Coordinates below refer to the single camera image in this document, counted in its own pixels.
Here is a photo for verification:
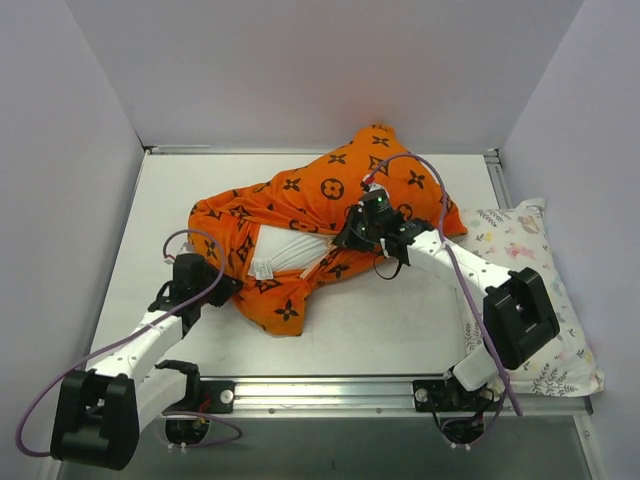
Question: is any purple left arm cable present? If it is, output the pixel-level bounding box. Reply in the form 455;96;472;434
14;228;244;458

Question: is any white floral deer pillow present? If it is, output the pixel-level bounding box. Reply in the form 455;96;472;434
447;197;605;398

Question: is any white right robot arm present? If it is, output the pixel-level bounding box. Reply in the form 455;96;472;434
334;189;560;409

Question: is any aluminium back frame rail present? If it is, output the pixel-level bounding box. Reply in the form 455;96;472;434
143;145;500;159

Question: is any orange patterned plush pillowcase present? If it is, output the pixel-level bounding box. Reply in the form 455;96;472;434
188;124;467;336

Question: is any aluminium right frame rail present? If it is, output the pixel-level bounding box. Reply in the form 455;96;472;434
483;149;513;209

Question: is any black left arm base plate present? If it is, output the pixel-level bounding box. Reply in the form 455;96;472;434
169;380;236;414

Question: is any aluminium frame rail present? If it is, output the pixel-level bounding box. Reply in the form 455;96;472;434
143;145;500;159
483;149;513;209
55;375;594;420

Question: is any aluminium front frame rail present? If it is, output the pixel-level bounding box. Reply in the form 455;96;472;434
55;375;594;420

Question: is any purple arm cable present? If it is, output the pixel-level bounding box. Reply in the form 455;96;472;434
14;228;244;458
364;152;524;446

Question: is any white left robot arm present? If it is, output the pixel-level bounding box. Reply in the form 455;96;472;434
50;253;243;470

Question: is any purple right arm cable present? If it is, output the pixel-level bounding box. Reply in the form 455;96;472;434
364;152;524;446

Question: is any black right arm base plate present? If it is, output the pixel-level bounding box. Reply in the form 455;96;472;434
412;379;499;414

